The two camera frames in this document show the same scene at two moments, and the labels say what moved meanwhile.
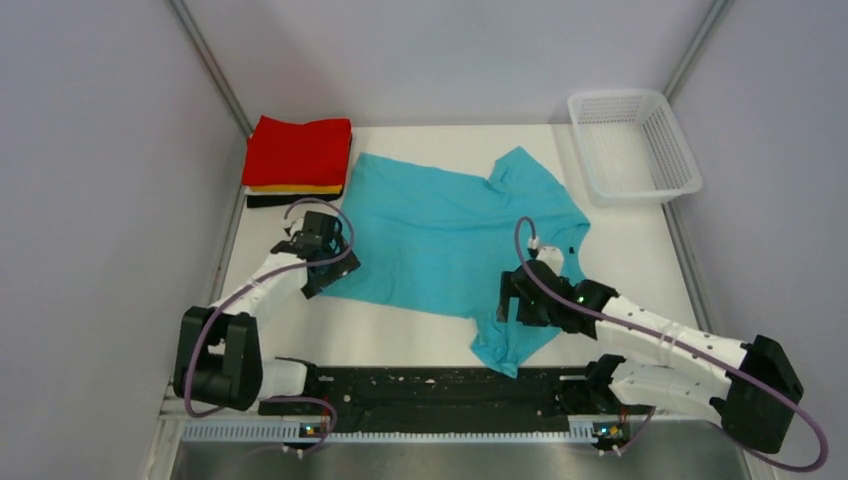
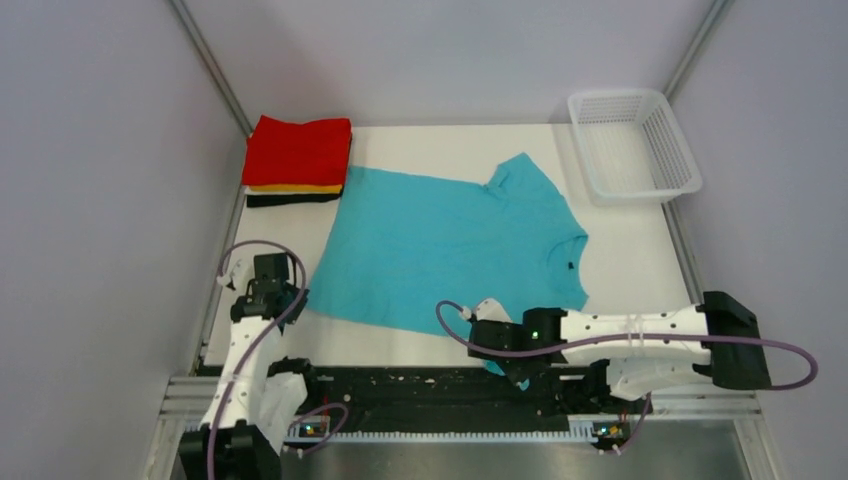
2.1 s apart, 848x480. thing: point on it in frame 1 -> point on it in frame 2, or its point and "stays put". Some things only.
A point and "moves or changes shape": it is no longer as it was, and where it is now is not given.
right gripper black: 509,289 -> 518,374
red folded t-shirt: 286,153 stays put
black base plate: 439,399 stays put
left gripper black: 339,268 -> 292,318
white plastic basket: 632,147 stays put
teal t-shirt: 438,239 moves or changes shape
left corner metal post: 212,67 stays put
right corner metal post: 695,47 stays put
